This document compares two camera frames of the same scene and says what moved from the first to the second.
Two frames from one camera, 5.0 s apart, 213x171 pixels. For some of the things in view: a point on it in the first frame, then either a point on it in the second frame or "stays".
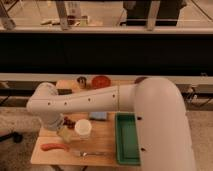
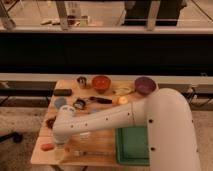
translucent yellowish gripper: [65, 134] → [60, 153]
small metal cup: [82, 82] stays
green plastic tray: [127, 139] stays
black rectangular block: [62, 91] stays
